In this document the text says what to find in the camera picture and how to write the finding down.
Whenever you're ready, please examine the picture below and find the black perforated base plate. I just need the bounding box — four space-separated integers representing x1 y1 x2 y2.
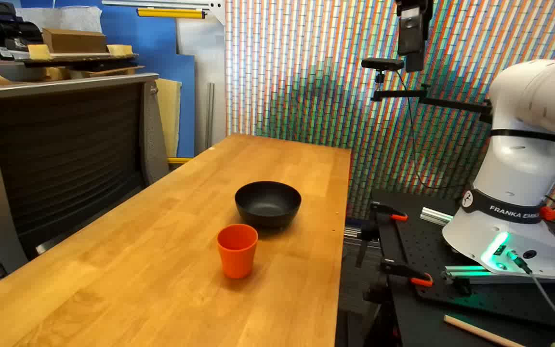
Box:
368 188 555 347

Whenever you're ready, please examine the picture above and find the orange plastic cup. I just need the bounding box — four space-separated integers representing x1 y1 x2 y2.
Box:
216 223 260 282

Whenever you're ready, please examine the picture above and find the black bowl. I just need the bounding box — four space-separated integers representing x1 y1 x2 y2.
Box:
233 180 305 234

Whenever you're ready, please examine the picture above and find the long silver aluminium rail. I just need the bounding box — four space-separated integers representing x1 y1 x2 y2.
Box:
443 263 555 286

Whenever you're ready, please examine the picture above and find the black flat tray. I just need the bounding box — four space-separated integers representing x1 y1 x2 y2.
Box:
21 55 143 74

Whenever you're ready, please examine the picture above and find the blue board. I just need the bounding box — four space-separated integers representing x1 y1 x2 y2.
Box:
18 0 201 161

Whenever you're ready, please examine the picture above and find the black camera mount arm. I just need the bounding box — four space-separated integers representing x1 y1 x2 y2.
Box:
370 70 494 124

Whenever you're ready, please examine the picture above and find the pale yellow foam board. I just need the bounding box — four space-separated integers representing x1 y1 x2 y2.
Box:
154 78 183 161

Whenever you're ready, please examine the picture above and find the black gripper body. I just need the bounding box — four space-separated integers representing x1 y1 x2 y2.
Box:
395 0 436 59

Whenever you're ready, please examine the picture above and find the grey cable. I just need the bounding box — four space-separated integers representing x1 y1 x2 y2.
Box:
513 252 555 344

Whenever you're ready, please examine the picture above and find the patterned backdrop screen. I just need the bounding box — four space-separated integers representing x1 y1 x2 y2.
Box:
224 0 555 221

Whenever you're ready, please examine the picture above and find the white panel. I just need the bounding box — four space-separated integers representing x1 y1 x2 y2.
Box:
176 18 230 157

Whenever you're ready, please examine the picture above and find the black mesh chair back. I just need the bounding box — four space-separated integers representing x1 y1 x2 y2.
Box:
0 72 172 279

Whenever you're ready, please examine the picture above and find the brown wooden box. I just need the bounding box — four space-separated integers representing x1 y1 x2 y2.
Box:
41 28 110 57

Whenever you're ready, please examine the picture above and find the black orange bar clamp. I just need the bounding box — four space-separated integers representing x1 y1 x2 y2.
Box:
368 199 413 226
378 257 436 292

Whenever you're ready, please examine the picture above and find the black stereo camera bar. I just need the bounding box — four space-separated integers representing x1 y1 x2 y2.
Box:
361 57 407 74

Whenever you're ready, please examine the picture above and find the short silver aluminium profile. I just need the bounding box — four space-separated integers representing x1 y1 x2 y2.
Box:
418 205 455 228

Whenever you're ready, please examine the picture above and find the yellow foam slab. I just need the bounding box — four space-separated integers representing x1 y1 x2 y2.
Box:
25 43 135 65

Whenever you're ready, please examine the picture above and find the yellow spirit level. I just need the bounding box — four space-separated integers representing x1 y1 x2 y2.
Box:
135 7 208 22

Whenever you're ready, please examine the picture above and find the black machine on shelf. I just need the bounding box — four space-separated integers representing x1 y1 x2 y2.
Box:
0 0 46 53

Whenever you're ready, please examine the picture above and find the wooden dowel stick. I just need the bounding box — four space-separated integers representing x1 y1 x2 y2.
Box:
441 313 526 347

